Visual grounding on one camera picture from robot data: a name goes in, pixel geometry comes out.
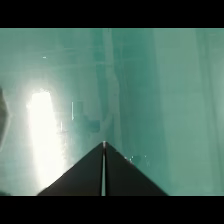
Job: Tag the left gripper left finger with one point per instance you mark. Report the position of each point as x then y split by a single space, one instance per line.
83 176

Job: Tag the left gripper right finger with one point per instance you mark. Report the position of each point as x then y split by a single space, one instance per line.
128 178

